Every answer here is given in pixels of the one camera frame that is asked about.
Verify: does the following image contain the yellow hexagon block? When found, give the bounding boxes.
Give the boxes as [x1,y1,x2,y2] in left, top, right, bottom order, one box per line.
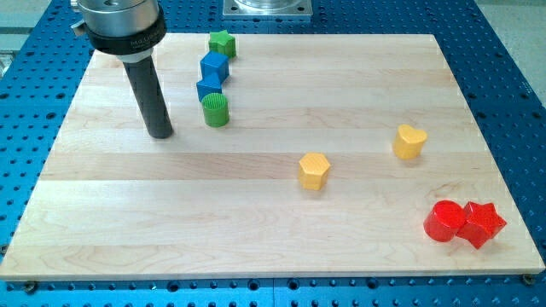
[298,153,331,190]

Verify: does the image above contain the red cylinder block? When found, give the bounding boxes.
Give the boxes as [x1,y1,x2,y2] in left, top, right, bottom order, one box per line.
[423,200,466,242]

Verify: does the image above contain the red star block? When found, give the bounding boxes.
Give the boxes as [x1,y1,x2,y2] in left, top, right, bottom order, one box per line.
[456,201,507,249]

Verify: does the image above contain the green cylinder block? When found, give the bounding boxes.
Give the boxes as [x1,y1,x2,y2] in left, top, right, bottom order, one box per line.
[201,93,229,127]

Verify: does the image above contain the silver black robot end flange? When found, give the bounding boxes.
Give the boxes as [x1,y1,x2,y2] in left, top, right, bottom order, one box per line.
[70,0,166,63]

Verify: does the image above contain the blue perforated metal table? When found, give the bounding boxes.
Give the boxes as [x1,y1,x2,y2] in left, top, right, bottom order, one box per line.
[1,0,545,306]

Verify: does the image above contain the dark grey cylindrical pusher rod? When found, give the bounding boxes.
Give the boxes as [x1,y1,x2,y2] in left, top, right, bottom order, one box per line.
[124,56,173,139]

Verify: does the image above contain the light wooden board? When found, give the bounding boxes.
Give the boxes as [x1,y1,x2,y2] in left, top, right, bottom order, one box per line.
[1,34,544,281]

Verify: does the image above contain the blue cube block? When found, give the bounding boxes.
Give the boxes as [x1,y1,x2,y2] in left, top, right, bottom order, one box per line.
[200,51,229,83]

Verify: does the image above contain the green star block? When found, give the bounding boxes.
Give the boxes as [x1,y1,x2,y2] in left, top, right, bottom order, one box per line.
[208,30,236,58]

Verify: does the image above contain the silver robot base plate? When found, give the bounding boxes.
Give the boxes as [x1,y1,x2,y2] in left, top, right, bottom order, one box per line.
[223,0,313,18]

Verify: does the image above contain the blue triangular block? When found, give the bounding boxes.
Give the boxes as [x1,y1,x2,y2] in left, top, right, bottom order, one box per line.
[196,73,223,101]

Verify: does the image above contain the yellow heart block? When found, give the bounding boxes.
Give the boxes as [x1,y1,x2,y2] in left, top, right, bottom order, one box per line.
[392,124,428,159]

